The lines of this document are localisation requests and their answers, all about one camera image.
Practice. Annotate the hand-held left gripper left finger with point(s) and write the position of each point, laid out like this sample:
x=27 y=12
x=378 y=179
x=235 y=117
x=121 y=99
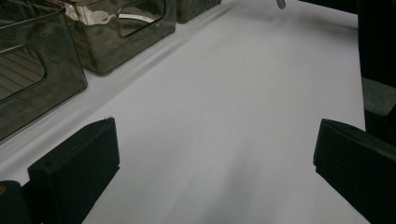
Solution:
x=74 y=174

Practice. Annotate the white spoon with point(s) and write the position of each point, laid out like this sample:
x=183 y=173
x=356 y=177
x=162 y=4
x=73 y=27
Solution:
x=140 y=18

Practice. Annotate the white table cover board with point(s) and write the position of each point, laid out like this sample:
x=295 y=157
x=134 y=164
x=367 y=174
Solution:
x=233 y=109

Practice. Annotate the smoky clear plastic bin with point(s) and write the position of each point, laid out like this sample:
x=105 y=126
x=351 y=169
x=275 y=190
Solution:
x=102 y=46
x=196 y=9
x=59 y=81

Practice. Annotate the black metal stand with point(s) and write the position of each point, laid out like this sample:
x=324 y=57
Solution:
x=378 y=40

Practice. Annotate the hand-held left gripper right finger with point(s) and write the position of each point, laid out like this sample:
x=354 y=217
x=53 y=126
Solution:
x=361 y=168

